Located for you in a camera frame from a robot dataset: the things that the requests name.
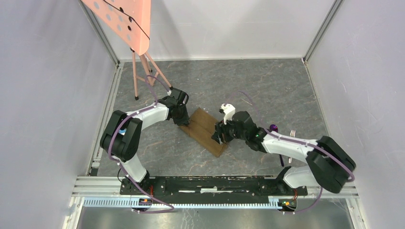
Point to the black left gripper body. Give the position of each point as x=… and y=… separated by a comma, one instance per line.
x=182, y=117

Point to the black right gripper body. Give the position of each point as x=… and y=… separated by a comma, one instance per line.
x=229, y=132

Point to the brown cloth napkin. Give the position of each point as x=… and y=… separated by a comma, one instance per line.
x=201, y=128

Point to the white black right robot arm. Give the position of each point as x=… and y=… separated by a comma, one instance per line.
x=327, y=165

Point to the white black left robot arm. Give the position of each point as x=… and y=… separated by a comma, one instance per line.
x=121, y=136

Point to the purple spoon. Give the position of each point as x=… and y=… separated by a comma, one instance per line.
x=274, y=128

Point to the silver fork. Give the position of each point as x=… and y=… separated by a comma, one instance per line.
x=292, y=134

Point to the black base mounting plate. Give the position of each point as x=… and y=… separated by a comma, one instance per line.
x=218, y=189

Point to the pink music stand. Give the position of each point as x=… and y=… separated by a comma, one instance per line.
x=130, y=20

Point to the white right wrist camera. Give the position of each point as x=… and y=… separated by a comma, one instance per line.
x=228, y=111

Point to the aluminium frame rail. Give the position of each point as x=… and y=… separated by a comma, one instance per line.
x=95, y=158

